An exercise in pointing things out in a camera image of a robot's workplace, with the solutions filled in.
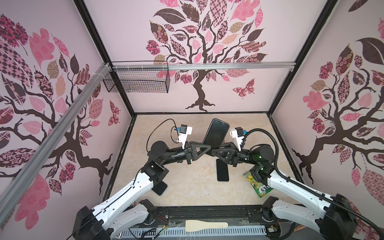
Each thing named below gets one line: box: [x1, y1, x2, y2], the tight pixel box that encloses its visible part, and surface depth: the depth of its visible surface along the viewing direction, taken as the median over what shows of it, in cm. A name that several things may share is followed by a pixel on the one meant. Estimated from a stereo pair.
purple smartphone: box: [216, 158, 230, 182], surface depth 90 cm
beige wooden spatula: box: [185, 220, 229, 232], surface depth 73 cm
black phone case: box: [202, 118, 230, 150], surface depth 57 cm
